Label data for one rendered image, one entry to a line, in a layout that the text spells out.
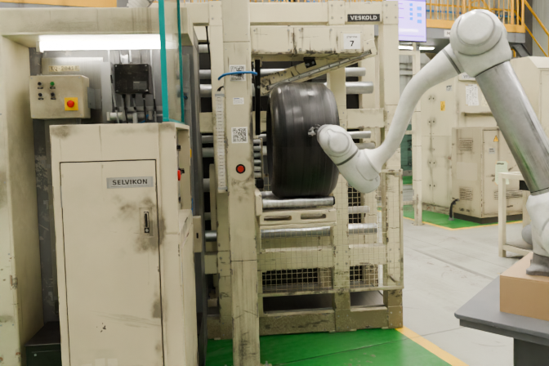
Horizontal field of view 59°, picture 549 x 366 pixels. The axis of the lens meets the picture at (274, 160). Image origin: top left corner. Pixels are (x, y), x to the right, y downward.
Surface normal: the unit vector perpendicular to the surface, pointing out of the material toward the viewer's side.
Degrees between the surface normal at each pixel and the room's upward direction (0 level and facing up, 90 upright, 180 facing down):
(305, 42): 90
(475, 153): 90
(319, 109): 61
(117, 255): 90
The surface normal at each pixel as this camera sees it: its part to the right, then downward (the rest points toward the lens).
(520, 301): -0.64, 0.06
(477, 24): -0.43, -0.06
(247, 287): 0.09, 0.05
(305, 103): 0.05, -0.56
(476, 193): -0.94, 0.04
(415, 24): 0.34, 0.04
